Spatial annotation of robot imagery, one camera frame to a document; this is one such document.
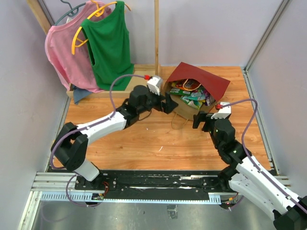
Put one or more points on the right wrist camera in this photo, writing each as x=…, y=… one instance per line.
x=223, y=111

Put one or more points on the pink shirt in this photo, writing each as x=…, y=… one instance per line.
x=71, y=69

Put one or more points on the orange Fox's fruits candy bag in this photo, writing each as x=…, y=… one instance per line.
x=186, y=84

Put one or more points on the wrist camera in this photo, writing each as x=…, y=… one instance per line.
x=153, y=84
x=223, y=111

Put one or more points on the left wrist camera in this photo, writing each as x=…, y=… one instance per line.
x=153, y=84

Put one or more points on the teal hanger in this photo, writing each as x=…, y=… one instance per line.
x=73, y=11

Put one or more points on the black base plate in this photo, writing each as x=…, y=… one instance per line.
x=156, y=185

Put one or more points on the green tank top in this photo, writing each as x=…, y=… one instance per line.
x=107, y=69

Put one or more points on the yellow hanger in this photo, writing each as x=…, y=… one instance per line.
x=81, y=33

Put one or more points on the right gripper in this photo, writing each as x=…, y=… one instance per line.
x=202, y=116

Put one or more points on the teal Fox's candy bag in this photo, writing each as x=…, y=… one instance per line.
x=197, y=100

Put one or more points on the wooden clothes rack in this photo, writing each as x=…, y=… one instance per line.
x=45, y=21

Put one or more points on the green Fox's spring tea bag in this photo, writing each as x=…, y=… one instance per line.
x=176, y=91

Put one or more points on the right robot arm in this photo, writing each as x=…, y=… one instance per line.
x=246, y=176

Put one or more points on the red paper bag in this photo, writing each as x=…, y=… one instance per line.
x=212, y=84

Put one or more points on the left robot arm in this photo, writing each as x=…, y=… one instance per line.
x=70, y=146

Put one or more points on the aluminium rail frame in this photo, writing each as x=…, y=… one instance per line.
x=59, y=185

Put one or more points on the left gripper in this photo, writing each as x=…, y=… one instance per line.
x=167, y=106

